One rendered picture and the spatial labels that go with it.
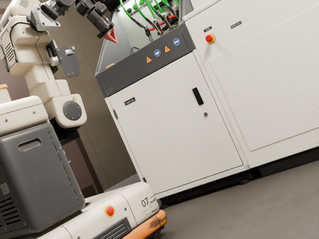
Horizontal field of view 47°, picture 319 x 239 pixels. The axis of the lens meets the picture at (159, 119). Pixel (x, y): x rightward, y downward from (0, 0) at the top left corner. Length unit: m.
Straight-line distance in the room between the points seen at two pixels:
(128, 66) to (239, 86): 0.70
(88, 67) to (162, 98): 2.15
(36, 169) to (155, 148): 0.94
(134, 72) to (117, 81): 0.14
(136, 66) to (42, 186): 1.02
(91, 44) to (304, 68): 2.93
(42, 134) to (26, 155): 0.11
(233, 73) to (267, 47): 0.22
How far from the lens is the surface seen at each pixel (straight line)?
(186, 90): 2.11
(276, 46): 1.95
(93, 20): 2.02
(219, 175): 2.15
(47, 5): 1.85
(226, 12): 2.03
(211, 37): 2.01
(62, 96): 1.86
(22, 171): 1.50
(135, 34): 2.88
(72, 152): 3.72
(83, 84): 4.11
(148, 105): 2.23
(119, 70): 2.31
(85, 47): 4.34
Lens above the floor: 0.47
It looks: 1 degrees up
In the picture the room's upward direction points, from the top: 24 degrees counter-clockwise
